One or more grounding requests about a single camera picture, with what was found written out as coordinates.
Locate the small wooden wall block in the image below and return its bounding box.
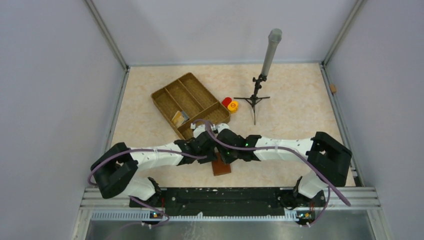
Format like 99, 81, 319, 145
329, 83, 337, 94

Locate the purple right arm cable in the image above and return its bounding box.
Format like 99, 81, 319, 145
192, 119, 352, 227

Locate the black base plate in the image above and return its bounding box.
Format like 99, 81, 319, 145
145, 187, 325, 217

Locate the woven brown divided tray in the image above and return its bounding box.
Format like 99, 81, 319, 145
150, 72, 231, 140

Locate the brown leather card holder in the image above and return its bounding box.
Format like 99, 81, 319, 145
211, 152, 232, 177

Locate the red cylinder button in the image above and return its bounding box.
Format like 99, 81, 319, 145
221, 97, 232, 108

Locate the gold card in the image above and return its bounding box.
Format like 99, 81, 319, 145
171, 110, 190, 128

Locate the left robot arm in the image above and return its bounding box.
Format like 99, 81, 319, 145
88, 130, 217, 207

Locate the aluminium frame rail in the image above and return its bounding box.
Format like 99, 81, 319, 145
72, 186, 393, 240

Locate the grey tube on stand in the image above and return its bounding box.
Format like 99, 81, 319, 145
260, 28, 283, 77

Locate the black tripod stand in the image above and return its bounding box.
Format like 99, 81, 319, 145
233, 74, 271, 125

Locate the orange cylinder button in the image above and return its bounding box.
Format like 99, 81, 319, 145
227, 100, 239, 114

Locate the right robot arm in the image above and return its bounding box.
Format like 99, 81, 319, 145
209, 123, 353, 206

